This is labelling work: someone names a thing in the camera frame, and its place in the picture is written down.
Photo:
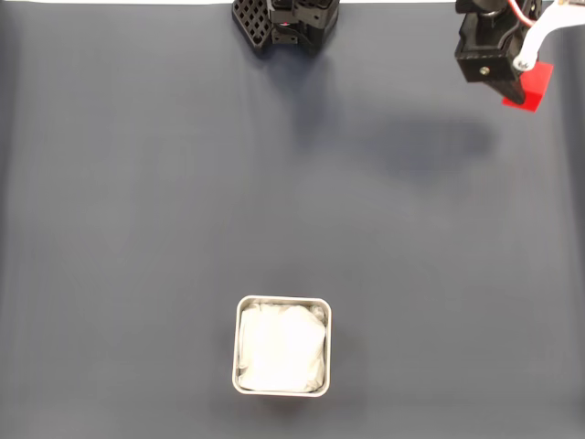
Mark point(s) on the white crumpled tissue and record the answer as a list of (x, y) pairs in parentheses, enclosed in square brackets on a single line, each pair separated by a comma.
[(283, 347)]

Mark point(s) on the red cube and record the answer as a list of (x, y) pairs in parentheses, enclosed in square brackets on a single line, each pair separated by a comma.
[(538, 82)]

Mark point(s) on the dark table mat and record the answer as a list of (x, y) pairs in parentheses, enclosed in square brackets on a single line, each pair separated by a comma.
[(137, 228)]

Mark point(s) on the square metal box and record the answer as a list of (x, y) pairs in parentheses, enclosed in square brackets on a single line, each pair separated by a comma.
[(236, 347)]

